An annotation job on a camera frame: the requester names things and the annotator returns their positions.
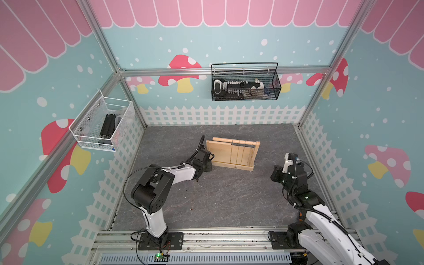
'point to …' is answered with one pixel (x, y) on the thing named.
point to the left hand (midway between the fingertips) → (207, 165)
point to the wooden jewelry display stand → (234, 153)
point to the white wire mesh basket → (100, 124)
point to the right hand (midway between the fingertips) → (274, 165)
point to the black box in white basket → (108, 126)
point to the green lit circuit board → (161, 257)
